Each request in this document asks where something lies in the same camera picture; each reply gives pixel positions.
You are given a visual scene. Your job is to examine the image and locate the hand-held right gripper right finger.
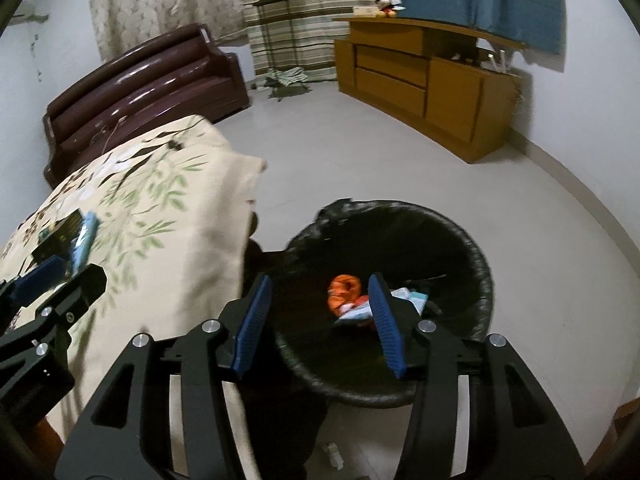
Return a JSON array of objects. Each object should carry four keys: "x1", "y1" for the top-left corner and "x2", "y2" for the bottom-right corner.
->
[{"x1": 367, "y1": 273, "x2": 586, "y2": 480}]

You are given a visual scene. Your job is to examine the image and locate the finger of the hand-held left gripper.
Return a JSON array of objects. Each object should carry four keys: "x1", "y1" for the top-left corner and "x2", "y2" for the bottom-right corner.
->
[
  {"x1": 0, "y1": 254, "x2": 68, "y2": 321},
  {"x1": 0, "y1": 264, "x2": 108, "y2": 376}
]

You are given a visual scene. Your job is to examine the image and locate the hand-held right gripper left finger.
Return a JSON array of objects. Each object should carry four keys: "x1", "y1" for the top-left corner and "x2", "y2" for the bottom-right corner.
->
[{"x1": 54, "y1": 274, "x2": 275, "y2": 480}]

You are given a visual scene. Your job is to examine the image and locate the white paper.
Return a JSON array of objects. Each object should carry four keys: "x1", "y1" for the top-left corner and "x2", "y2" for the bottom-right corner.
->
[{"x1": 335, "y1": 287, "x2": 431, "y2": 328}]

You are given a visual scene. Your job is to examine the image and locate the dark brown box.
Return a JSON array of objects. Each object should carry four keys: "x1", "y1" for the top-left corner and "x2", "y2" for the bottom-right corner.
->
[{"x1": 31, "y1": 210, "x2": 85, "y2": 263}]

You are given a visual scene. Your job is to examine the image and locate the long blue white packet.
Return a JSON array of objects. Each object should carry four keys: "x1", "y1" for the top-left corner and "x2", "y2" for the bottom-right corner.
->
[{"x1": 67, "y1": 211, "x2": 99, "y2": 268}]

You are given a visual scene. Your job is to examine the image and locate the orange plastic bag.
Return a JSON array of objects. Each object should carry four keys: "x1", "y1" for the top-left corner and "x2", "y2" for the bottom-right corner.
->
[{"x1": 327, "y1": 274, "x2": 364, "y2": 317}]

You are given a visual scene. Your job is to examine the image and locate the trash bin with black bag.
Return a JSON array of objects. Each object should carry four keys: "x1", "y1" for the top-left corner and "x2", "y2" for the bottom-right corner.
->
[{"x1": 272, "y1": 199, "x2": 496, "y2": 408}]

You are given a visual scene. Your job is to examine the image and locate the floral beige blanket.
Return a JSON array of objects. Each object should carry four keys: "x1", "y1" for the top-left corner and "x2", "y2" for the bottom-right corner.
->
[{"x1": 0, "y1": 114, "x2": 269, "y2": 480}]

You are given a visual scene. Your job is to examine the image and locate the small white box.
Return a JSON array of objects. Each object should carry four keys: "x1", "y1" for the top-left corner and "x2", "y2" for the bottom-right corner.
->
[{"x1": 320, "y1": 441, "x2": 346, "y2": 467}]

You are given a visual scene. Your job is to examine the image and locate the brown leather sofa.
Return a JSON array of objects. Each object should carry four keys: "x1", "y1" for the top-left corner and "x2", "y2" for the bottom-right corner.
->
[{"x1": 41, "y1": 22, "x2": 252, "y2": 188}]

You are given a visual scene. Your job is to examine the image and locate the wooden cabinet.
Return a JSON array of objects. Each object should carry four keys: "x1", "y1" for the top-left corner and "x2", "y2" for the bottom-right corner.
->
[{"x1": 332, "y1": 15, "x2": 530, "y2": 163}]

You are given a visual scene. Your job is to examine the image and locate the checked cloth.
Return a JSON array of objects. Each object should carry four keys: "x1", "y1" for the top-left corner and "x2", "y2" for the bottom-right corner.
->
[{"x1": 265, "y1": 66, "x2": 308, "y2": 86}]

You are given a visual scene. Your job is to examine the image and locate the white air conditioner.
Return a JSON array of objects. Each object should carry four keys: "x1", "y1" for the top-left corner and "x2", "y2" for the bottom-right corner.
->
[{"x1": 7, "y1": 7, "x2": 51, "y2": 25}]

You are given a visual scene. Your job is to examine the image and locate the white router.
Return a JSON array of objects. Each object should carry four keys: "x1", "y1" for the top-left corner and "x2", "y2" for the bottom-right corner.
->
[{"x1": 480, "y1": 47, "x2": 521, "y2": 73}]

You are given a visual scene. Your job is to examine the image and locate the beige patterned curtain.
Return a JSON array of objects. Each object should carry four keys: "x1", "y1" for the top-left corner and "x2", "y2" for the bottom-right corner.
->
[{"x1": 86, "y1": 0, "x2": 251, "y2": 61}]

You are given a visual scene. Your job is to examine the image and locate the black metal plant stand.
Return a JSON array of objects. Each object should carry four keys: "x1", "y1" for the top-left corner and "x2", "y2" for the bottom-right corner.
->
[{"x1": 252, "y1": 0, "x2": 313, "y2": 101}]

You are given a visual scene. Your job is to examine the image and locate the striped curtain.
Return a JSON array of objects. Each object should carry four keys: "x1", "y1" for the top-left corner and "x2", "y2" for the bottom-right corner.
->
[{"x1": 242, "y1": 0, "x2": 388, "y2": 83}]

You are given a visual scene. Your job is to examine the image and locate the thin white cable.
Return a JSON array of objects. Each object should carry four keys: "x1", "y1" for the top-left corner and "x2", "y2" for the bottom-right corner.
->
[{"x1": 95, "y1": 117, "x2": 128, "y2": 153}]

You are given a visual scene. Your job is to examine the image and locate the wall cable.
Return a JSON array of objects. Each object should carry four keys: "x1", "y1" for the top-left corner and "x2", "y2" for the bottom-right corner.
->
[{"x1": 30, "y1": 30, "x2": 43, "y2": 83}]

